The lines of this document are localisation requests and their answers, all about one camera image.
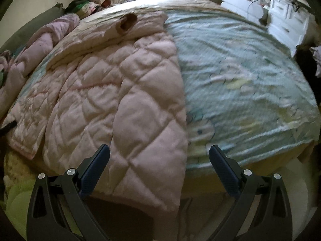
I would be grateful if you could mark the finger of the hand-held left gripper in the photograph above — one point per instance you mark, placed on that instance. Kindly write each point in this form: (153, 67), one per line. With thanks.
(6, 128)

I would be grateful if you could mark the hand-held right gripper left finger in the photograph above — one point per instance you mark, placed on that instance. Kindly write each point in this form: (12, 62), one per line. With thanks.
(96, 167)

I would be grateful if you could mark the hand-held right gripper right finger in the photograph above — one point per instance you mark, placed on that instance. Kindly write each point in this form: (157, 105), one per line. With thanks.
(223, 167)

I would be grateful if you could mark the pink quilted coat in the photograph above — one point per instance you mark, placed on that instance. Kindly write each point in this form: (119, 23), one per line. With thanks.
(100, 93)

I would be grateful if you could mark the pile of clothes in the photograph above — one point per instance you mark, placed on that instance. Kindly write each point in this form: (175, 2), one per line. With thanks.
(87, 5)

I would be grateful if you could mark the fluffy floor rug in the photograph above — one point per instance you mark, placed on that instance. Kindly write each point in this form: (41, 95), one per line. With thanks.
(17, 198)

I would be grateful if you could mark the white stool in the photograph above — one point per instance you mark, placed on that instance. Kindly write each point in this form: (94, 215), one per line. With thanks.
(301, 180)

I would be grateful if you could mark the bed with printed sheet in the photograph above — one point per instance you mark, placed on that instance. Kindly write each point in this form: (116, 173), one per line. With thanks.
(238, 80)

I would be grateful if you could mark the pink duvet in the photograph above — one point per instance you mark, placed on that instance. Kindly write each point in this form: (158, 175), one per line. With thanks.
(42, 40)

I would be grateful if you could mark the grey headboard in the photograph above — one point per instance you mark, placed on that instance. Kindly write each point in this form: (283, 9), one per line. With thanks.
(32, 22)

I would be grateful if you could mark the dark chair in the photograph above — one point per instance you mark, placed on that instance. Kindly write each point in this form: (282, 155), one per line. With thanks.
(303, 60)

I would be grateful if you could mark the pale cloth on chair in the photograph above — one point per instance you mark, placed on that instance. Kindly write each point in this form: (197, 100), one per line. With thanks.
(317, 60)

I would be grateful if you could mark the white vanity table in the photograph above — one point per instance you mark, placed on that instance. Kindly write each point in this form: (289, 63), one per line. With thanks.
(238, 5)

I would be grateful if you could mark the white dresser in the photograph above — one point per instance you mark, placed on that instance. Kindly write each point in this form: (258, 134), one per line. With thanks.
(283, 15)

